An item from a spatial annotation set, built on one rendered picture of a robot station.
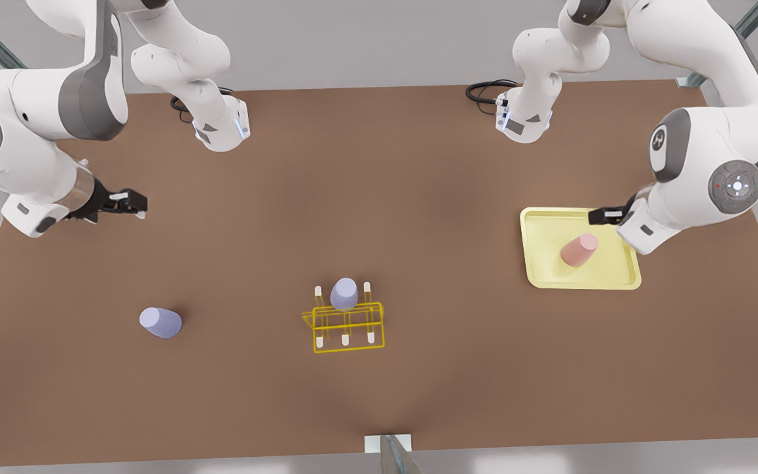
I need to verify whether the lavender cup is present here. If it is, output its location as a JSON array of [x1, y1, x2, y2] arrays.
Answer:
[[139, 307, 183, 340], [330, 277, 359, 311]]

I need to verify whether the pink cup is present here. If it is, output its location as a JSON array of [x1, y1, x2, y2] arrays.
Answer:
[[560, 233, 599, 267]]

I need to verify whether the black cable loop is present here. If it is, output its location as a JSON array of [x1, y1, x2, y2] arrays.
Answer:
[[170, 86, 235, 124], [465, 80, 519, 117]]

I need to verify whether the yellow tray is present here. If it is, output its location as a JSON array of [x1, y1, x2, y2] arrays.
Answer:
[[520, 207, 642, 291]]

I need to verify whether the yellow wire cup rack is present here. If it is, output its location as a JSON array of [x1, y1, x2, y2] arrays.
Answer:
[[301, 282, 386, 354]]

